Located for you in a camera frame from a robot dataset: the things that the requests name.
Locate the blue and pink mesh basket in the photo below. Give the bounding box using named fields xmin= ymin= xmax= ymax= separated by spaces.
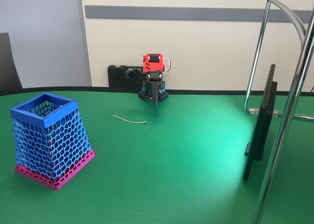
xmin=10 ymin=92 xmax=96 ymax=191

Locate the black plastic carrying case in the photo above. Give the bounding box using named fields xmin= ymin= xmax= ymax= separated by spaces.
xmin=107 ymin=64 xmax=145 ymax=88

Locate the green table cloth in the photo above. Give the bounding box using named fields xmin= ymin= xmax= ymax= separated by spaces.
xmin=0 ymin=86 xmax=314 ymax=224

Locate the clear plastic clip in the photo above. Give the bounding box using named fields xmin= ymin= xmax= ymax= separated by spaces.
xmin=249 ymin=107 xmax=283 ymax=118

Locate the chrome tube stand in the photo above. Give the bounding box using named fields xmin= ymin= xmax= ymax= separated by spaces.
xmin=243 ymin=0 xmax=314 ymax=224

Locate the white red servo cable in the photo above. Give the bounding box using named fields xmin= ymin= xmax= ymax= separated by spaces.
xmin=161 ymin=57 xmax=172 ymax=74

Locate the black camera on bracket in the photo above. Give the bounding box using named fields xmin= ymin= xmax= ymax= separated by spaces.
xmin=125 ymin=66 xmax=143 ymax=82

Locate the grey wall rail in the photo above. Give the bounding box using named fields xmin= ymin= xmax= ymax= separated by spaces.
xmin=84 ymin=4 xmax=313 ymax=23

